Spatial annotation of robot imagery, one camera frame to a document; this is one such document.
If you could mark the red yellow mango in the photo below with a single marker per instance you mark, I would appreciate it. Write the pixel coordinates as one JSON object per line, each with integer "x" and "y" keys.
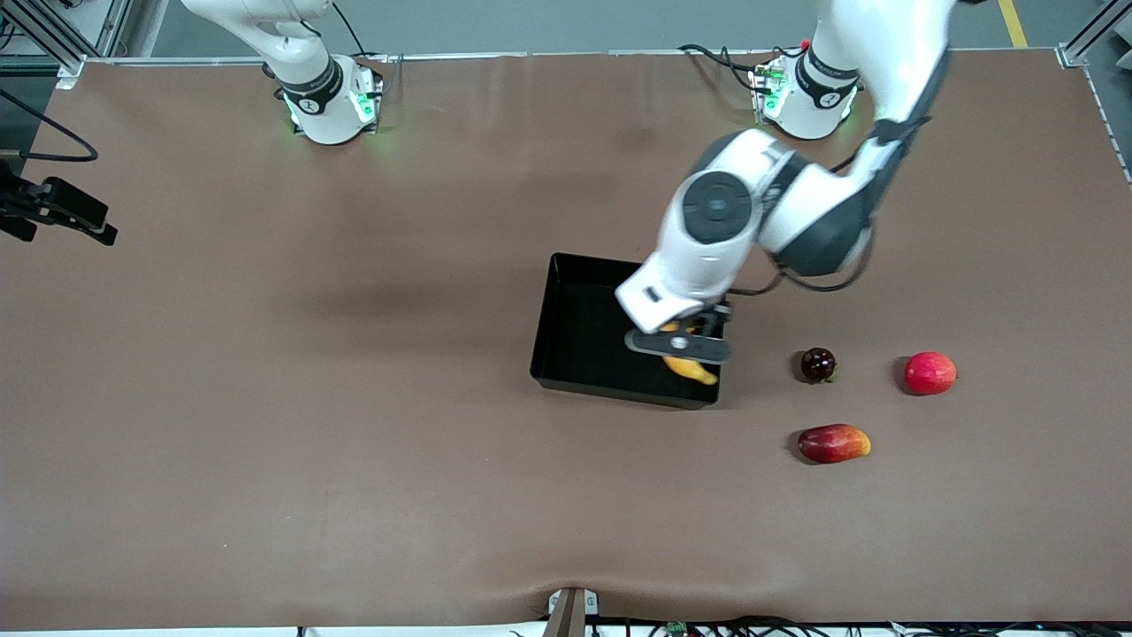
{"x": 833, "y": 443}

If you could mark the dark purple mangosteen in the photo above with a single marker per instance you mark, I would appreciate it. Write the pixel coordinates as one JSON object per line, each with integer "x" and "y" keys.
{"x": 819, "y": 364}

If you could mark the brown table mat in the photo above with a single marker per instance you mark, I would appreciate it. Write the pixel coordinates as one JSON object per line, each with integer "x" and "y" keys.
{"x": 566, "y": 495}

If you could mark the yellow banana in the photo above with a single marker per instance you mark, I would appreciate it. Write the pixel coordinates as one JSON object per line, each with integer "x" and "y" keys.
{"x": 694, "y": 370}

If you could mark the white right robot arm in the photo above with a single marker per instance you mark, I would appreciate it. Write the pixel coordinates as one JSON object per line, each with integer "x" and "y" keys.
{"x": 327, "y": 115}

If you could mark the black plastic box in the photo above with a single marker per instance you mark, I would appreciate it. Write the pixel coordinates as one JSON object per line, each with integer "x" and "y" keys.
{"x": 584, "y": 327}

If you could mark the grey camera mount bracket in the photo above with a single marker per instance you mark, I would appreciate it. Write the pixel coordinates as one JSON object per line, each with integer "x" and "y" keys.
{"x": 570, "y": 615}

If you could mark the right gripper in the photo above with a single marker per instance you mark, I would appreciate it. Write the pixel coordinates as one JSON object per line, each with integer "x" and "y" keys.
{"x": 35, "y": 200}

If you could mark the plain red apple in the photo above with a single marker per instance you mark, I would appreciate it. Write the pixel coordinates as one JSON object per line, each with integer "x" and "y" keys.
{"x": 930, "y": 373}

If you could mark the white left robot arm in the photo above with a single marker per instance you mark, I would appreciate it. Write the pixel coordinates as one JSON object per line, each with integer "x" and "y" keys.
{"x": 893, "y": 53}

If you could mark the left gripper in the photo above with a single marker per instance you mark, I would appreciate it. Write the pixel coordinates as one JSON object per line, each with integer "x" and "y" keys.
{"x": 715, "y": 319}

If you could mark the aluminium frame profile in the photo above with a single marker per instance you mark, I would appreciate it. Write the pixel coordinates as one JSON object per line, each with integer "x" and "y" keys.
{"x": 106, "y": 26}
{"x": 1092, "y": 31}

